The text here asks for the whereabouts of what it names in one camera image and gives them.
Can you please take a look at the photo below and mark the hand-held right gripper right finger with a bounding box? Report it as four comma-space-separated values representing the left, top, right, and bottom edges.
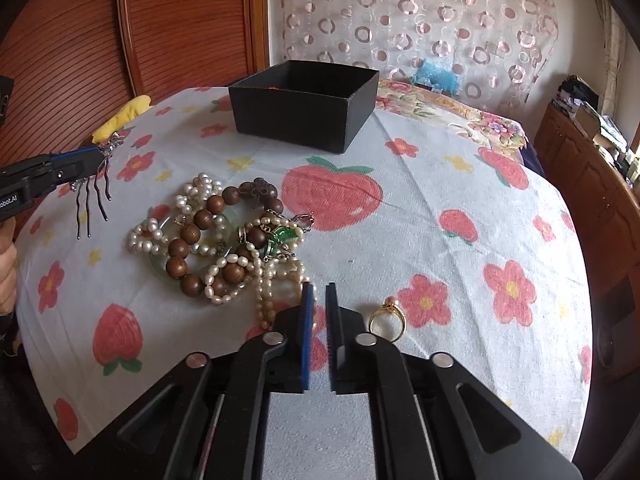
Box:
325, 282, 585, 480

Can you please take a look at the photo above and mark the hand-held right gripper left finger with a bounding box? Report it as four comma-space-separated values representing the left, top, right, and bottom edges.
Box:
70, 282, 317, 480

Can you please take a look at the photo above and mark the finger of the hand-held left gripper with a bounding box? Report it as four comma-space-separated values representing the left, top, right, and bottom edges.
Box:
35, 157, 108, 187
47, 145, 110, 162

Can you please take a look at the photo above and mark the silver hair comb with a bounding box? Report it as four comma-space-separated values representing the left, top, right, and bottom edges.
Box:
70, 131, 127, 239

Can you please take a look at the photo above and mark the white pearl necklace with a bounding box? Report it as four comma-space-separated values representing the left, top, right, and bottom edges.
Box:
172, 172, 314, 334

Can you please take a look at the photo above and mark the gold ring with pearl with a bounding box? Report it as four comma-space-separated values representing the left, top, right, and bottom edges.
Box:
368, 297, 407, 344

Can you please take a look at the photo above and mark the white pearl bracelet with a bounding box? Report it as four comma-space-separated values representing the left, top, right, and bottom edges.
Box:
201, 252, 254, 307
127, 217, 172, 262

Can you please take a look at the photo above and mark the green pendant chain necklace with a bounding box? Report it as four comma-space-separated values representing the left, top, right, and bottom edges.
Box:
239, 211, 317, 262

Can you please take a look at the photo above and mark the brown wooden bead bracelet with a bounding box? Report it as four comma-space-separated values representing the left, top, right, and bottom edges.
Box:
166, 185, 267, 299

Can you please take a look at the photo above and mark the dark carved bead bracelet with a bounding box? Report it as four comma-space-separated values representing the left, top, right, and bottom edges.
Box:
239, 177, 284, 214

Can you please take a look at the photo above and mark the black cardboard box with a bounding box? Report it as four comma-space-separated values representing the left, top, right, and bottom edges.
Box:
228, 59, 380, 154

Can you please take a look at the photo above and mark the person's left hand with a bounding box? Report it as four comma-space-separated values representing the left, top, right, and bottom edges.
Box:
0, 232, 20, 317

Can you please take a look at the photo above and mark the yellow plush toy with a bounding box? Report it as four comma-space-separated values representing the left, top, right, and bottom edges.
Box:
91, 94, 153, 145

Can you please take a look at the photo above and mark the strawberry flower print blanket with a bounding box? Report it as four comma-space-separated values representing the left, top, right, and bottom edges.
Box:
15, 85, 594, 462

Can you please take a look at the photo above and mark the brown wooden wardrobe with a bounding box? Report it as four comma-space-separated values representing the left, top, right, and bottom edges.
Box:
0, 0, 272, 241

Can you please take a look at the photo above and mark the floral bedspread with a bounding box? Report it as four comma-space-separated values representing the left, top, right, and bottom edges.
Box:
374, 79, 529, 167

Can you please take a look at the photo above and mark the navy bed sheet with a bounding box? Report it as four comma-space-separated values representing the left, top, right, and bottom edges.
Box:
519, 146, 552, 177

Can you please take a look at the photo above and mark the blue plastic bag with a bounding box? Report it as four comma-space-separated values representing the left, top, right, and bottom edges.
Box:
412, 59, 459, 96

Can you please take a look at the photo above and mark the brown wooden cabinet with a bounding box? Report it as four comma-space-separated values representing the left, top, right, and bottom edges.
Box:
534, 101, 640, 382

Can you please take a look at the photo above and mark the sheer circle pattern curtain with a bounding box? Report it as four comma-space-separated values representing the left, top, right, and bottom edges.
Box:
279, 0, 559, 112

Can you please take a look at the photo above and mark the pile of clothes and boxes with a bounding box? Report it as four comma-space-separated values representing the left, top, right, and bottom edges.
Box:
552, 74, 640, 184

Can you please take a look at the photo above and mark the pale window curtain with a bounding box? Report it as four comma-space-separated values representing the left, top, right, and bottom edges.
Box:
596, 1, 634, 127

